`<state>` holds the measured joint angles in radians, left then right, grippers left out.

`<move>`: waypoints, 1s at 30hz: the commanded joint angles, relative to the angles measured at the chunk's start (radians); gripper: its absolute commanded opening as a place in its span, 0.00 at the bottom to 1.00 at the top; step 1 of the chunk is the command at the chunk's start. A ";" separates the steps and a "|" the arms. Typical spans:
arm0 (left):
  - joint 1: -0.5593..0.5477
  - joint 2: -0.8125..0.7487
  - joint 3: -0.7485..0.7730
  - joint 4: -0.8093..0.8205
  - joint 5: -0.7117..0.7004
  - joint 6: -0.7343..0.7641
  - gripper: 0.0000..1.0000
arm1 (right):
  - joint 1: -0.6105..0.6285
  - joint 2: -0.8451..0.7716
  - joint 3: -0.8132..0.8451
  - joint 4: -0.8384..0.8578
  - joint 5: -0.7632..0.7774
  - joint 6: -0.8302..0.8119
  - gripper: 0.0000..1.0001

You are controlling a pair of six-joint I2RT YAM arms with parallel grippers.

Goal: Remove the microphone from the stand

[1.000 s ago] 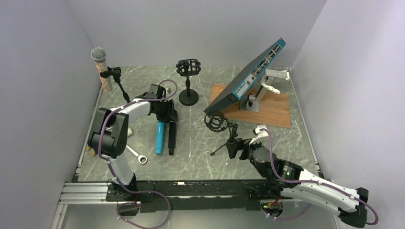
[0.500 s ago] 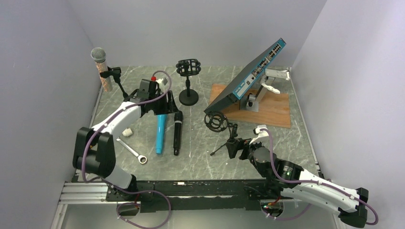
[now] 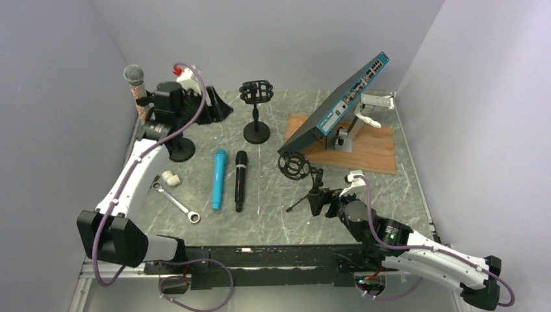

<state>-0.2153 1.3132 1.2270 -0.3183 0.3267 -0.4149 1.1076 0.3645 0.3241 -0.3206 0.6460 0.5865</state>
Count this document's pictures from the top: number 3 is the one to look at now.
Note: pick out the black round base stand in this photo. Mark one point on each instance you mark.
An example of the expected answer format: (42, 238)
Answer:
(254, 93)

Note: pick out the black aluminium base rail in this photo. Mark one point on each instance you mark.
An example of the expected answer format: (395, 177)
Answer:
(257, 266)

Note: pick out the wooden board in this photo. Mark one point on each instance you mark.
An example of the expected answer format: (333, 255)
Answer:
(324, 139)

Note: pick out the white plastic pipe fitting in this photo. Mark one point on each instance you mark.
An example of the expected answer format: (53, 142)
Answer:
(170, 179)

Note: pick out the black microphone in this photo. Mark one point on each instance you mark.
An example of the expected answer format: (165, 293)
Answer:
(241, 162)

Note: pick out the silver head glitter microphone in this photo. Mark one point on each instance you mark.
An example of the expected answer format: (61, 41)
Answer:
(134, 75)

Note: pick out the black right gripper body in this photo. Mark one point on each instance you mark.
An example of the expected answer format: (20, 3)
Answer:
(336, 201)

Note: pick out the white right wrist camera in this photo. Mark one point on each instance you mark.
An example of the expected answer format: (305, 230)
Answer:
(355, 181)

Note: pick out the blue microphone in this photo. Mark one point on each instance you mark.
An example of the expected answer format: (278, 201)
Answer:
(220, 157)

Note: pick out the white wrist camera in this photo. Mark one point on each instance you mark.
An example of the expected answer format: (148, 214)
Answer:
(194, 89)
(355, 181)

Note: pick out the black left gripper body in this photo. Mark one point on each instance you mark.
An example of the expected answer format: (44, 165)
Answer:
(192, 103)

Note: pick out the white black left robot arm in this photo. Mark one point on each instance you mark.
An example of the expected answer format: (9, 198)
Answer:
(108, 232)

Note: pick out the black tripod shock mount stand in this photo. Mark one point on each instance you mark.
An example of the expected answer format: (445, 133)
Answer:
(296, 166)

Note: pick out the black clip microphone stand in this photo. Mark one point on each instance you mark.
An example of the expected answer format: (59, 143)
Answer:
(164, 118)

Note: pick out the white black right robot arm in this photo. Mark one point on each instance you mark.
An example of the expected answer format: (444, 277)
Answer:
(386, 243)

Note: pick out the silver ratchet wrench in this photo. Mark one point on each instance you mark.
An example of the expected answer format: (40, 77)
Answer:
(192, 216)

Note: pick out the blue network switch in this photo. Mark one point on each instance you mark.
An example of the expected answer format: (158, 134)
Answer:
(333, 108)

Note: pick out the grey metal bracket stand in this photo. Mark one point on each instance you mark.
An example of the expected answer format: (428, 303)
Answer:
(361, 118)

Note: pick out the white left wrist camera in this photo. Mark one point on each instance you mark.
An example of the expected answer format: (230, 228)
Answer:
(194, 89)

